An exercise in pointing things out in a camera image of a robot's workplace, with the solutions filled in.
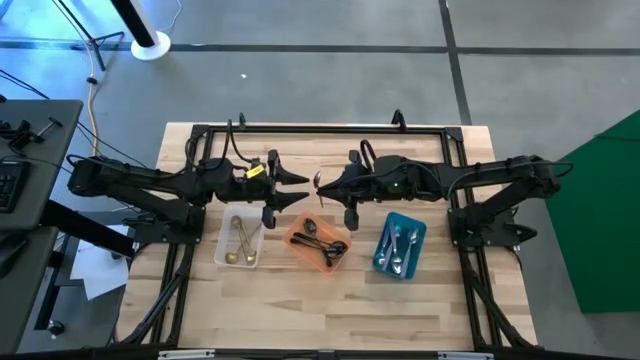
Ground purple cable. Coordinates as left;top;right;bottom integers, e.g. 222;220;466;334
358;138;380;172

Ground black tripod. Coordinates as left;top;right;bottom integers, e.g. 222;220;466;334
49;0;126;72

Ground black table frame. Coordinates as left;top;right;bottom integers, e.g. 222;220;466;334
119;109;539;351

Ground clear plastic bin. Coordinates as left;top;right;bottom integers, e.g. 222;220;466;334
213;204;266;270

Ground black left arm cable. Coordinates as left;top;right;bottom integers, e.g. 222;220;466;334
183;118;256;169

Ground black desk clamp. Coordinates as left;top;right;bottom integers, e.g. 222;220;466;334
0;115;65;151

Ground small brown object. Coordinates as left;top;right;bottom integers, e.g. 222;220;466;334
229;214;251;251

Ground white edge bracket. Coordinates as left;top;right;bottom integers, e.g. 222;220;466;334
437;350;495;360
157;348;217;360

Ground white paper sheets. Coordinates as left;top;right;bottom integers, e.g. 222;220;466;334
68;223;132;302

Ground orange plastic bin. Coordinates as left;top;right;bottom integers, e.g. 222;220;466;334
281;209;354;276

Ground yellow floor cable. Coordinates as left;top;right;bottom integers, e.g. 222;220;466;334
79;39;101;157

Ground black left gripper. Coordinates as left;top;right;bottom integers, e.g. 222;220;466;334
232;148;311;230

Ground white round stand base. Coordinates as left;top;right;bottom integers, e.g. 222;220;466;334
130;30;173;62

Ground teal plastic bin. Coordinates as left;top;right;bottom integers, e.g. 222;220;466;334
371;210;429;281

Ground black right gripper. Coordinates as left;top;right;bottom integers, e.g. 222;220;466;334
315;149;438;231

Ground dark grey desk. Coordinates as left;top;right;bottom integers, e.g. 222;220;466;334
0;225;60;355

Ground green board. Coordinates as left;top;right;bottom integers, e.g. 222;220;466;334
544;108;640;315

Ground black keyboard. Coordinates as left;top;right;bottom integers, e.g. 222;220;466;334
0;159;31;215

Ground black desk leg bar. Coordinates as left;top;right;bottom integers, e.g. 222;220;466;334
38;198;137;259

